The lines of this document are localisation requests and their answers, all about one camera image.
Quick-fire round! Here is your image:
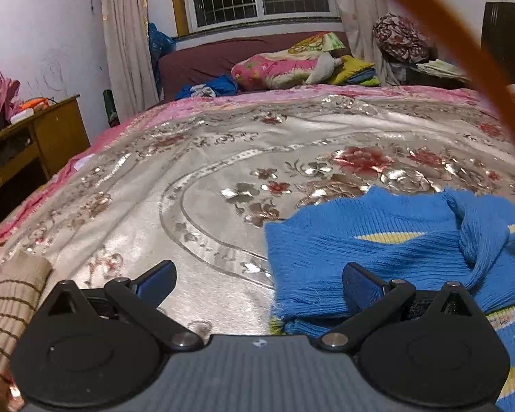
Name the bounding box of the folded pink floral quilt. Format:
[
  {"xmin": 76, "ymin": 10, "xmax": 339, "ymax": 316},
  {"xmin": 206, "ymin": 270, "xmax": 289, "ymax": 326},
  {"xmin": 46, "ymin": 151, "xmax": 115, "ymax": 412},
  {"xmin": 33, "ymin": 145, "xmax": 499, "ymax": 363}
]
[{"xmin": 231, "ymin": 33, "xmax": 346, "ymax": 92}]

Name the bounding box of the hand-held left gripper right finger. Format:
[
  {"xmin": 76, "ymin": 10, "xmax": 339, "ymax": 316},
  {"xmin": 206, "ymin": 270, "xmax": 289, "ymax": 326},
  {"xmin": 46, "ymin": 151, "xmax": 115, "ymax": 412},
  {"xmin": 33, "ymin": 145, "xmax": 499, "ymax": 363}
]
[{"xmin": 318, "ymin": 263, "xmax": 483, "ymax": 350}]

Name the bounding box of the maroon sofa bed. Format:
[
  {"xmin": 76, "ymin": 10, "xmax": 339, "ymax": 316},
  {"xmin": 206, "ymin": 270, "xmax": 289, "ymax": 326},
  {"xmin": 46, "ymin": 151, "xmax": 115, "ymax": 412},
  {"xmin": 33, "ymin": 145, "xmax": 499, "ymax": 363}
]
[{"xmin": 158, "ymin": 31, "xmax": 355, "ymax": 101}]

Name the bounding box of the pink bed quilt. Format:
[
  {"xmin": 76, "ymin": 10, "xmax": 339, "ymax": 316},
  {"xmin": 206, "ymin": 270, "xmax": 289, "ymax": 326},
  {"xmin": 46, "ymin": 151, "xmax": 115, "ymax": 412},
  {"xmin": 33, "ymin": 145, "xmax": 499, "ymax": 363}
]
[{"xmin": 0, "ymin": 83, "xmax": 515, "ymax": 267}]

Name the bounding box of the blue knit sweater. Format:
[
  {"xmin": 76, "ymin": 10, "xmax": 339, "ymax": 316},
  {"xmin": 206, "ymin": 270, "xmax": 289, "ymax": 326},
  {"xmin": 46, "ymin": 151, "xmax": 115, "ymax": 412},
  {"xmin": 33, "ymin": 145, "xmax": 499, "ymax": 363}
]
[{"xmin": 264, "ymin": 186, "xmax": 515, "ymax": 412}]

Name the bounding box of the cream curtain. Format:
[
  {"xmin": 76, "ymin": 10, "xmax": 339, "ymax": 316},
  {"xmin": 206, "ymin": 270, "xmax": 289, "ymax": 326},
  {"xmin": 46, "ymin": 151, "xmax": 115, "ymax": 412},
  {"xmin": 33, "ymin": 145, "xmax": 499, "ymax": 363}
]
[
  {"xmin": 326, "ymin": 0, "xmax": 396, "ymax": 87},
  {"xmin": 98, "ymin": 0, "xmax": 150, "ymax": 117}
]

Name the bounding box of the orange toy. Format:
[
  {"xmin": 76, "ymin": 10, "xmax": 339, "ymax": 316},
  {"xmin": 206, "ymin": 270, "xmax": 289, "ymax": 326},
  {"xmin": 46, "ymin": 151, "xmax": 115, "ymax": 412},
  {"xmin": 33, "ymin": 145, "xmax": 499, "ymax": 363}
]
[{"xmin": 18, "ymin": 97, "xmax": 51, "ymax": 111}]

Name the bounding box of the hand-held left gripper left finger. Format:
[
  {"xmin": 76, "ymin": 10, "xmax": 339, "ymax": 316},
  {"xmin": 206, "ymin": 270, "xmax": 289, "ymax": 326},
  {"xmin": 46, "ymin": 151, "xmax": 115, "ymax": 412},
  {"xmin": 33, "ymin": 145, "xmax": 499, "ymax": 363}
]
[{"xmin": 34, "ymin": 260, "xmax": 204, "ymax": 350}]

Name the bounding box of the stack of papers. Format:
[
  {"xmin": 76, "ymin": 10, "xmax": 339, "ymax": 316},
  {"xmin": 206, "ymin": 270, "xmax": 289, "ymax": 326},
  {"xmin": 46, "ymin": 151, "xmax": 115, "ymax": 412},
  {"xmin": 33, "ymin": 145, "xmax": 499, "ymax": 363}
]
[{"xmin": 415, "ymin": 59, "xmax": 470, "ymax": 80}]

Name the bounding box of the floral cloth bundle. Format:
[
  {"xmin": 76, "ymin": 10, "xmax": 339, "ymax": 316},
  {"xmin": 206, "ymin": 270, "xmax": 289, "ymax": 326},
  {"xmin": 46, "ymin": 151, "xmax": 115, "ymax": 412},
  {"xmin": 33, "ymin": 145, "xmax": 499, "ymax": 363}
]
[{"xmin": 373, "ymin": 14, "xmax": 431, "ymax": 64}]

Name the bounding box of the blue plastic bag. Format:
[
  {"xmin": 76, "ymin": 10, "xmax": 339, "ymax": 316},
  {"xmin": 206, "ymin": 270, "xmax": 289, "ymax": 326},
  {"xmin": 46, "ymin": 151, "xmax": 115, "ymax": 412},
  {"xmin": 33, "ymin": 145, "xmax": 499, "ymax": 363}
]
[{"xmin": 148, "ymin": 23, "xmax": 178, "ymax": 67}]

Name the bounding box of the blue crumpled cloth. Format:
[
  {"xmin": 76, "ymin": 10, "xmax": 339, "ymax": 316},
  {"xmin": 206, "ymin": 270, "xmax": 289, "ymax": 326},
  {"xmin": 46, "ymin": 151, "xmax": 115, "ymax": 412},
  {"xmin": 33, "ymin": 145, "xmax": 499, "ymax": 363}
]
[{"xmin": 175, "ymin": 74, "xmax": 240, "ymax": 100}]

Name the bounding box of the wooden desk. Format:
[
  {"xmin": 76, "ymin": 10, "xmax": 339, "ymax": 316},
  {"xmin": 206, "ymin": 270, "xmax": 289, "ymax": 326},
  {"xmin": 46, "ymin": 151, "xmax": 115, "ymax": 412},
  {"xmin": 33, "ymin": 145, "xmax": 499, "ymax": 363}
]
[{"xmin": 0, "ymin": 94, "xmax": 92, "ymax": 226}]

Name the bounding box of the yellow folded cloth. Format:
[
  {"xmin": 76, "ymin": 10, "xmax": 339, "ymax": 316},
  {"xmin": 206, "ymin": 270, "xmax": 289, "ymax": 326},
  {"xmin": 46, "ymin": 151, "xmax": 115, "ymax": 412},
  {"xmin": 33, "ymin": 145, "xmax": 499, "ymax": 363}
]
[{"xmin": 330, "ymin": 56, "xmax": 377, "ymax": 85}]

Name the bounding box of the beige striped cloth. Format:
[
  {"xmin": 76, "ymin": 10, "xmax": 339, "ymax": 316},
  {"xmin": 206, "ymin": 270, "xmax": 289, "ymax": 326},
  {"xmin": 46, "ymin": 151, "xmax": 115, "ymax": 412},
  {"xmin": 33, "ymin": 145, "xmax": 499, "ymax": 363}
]
[{"xmin": 0, "ymin": 251, "xmax": 53, "ymax": 398}]

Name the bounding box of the orange cable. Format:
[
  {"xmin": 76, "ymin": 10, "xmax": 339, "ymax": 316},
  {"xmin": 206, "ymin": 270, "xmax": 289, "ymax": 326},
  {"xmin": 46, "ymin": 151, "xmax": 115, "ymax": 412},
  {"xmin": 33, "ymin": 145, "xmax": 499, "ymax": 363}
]
[{"xmin": 354, "ymin": 0, "xmax": 515, "ymax": 168}]

